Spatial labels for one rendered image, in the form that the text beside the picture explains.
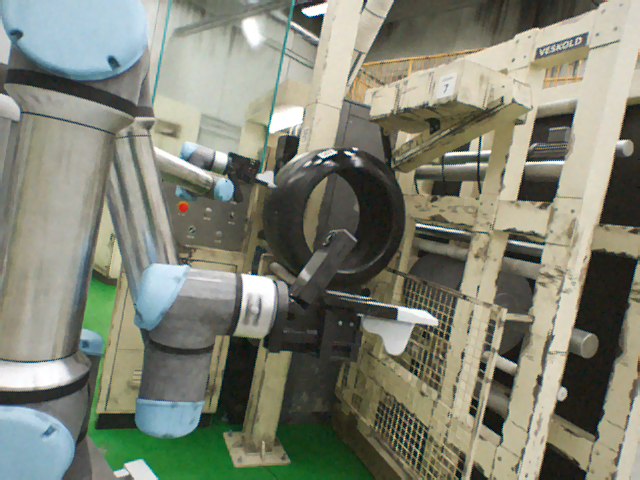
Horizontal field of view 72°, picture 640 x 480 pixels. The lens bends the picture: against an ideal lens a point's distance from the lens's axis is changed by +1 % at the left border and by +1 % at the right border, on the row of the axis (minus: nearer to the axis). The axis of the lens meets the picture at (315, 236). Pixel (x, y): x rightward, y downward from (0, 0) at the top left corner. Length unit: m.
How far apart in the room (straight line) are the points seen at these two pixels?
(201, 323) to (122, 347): 1.73
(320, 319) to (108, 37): 0.38
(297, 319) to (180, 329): 0.14
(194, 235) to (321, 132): 0.78
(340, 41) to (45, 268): 1.80
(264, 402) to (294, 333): 1.63
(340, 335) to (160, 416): 0.23
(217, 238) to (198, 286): 1.69
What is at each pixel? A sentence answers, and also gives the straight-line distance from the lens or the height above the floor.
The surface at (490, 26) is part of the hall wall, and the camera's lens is 12.77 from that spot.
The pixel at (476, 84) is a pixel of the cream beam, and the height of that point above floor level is 1.71.
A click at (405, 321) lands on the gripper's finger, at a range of 0.55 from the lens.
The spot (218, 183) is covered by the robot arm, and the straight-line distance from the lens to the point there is 1.42.
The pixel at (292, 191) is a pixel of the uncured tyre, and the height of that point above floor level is 1.23.
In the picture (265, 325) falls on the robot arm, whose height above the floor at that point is 1.03.
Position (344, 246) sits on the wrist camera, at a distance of 0.57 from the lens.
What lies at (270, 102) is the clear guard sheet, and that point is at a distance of 2.24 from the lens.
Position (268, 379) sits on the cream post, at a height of 0.38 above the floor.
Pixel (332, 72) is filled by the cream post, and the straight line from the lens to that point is 2.07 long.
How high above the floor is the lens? 1.17
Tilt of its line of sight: 3 degrees down
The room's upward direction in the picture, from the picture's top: 11 degrees clockwise
